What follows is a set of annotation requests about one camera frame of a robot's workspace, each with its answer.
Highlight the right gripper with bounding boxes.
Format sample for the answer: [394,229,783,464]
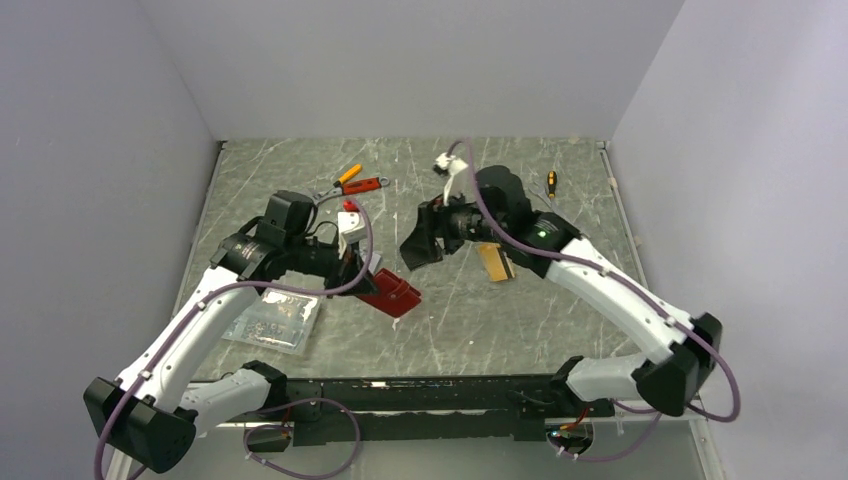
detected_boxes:
[399,183,507,263]

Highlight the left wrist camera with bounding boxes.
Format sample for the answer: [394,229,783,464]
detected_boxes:
[336,200,367,259]

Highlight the aluminium frame rail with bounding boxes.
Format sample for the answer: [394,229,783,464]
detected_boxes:
[104,377,727,480]

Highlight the red leather card holder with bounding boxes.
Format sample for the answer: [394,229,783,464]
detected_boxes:
[357,268,422,318]

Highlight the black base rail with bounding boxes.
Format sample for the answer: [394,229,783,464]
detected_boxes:
[234,374,615,446]

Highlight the red handled adjustable wrench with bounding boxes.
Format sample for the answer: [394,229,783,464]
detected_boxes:
[312,177,391,204]

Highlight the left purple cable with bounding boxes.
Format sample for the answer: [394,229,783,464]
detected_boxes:
[92,195,376,480]

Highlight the clear plastic screw box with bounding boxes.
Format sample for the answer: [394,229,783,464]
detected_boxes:
[222,289,322,356]

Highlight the orange handled pliers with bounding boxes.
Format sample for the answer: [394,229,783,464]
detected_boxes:
[333,164,363,188]

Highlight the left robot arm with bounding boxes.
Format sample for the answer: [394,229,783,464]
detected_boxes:
[83,190,377,478]

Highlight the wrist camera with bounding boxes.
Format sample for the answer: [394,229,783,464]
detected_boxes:
[336,200,367,259]
[433,152,470,205]

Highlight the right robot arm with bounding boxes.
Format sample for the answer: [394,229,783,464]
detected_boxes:
[400,158,723,416]

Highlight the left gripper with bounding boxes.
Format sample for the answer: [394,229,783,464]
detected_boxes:
[285,231,379,298]

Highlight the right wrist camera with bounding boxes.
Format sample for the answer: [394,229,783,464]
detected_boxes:
[433,152,470,205]

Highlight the orange black screwdriver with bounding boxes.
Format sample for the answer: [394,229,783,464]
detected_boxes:
[545,170,558,199]

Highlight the silver credit card stack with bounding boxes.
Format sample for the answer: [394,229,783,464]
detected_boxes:
[368,253,382,274]

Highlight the silver open end wrench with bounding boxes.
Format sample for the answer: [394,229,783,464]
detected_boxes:
[528,183,565,217]

